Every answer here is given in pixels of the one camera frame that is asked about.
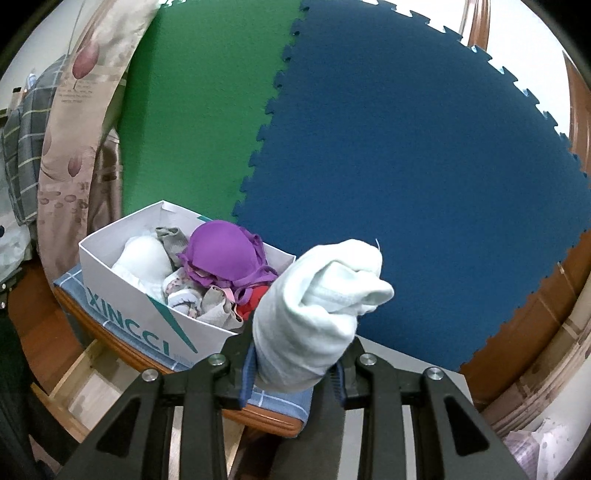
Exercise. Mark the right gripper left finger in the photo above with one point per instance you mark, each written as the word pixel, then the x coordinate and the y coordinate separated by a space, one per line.
pixel 234 387

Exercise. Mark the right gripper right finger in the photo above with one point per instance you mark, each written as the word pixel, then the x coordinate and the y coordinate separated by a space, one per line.
pixel 352 376

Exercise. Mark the red underwear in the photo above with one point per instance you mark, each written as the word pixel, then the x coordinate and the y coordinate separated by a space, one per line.
pixel 244 310

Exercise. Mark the white hexagon pattern underwear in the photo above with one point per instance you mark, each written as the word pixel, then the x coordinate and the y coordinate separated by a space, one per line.
pixel 182 294

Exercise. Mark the pale mint underwear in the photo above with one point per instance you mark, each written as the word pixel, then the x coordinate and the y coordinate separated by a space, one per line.
pixel 309 316

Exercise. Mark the purple underwear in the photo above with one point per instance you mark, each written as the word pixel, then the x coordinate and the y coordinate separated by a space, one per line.
pixel 225 255

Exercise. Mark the pale blue white underwear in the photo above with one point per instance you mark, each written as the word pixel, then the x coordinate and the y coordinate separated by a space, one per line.
pixel 145 265

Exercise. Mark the grey beige underwear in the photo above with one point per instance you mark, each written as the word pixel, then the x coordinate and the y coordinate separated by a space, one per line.
pixel 217 310

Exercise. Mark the grey green underwear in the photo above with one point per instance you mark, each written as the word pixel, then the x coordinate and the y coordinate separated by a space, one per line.
pixel 174 243

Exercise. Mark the wooden drawer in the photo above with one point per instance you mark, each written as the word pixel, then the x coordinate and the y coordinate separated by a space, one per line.
pixel 94 382

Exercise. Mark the blue checked cloth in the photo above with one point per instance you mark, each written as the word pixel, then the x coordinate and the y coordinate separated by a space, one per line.
pixel 293 405

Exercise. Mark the wooden nightstand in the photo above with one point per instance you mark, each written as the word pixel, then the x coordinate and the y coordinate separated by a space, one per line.
pixel 175 384

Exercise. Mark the white XINCCI cardboard box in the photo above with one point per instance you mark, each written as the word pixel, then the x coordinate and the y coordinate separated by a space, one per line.
pixel 185 338

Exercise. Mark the brown foam mat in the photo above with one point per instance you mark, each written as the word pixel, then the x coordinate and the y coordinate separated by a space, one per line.
pixel 521 347

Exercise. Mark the beige floral curtain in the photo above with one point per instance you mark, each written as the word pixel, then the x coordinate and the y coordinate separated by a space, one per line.
pixel 80 179

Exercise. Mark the white patterned cloth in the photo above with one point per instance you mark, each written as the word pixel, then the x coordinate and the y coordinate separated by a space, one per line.
pixel 15 241

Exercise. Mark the blue foam mat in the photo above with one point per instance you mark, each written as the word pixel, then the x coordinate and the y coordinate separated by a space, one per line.
pixel 389 131

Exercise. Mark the green foam mat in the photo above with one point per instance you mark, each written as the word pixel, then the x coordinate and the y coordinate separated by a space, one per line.
pixel 195 97

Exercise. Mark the grey plaid cloth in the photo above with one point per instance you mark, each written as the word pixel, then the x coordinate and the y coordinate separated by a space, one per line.
pixel 22 141

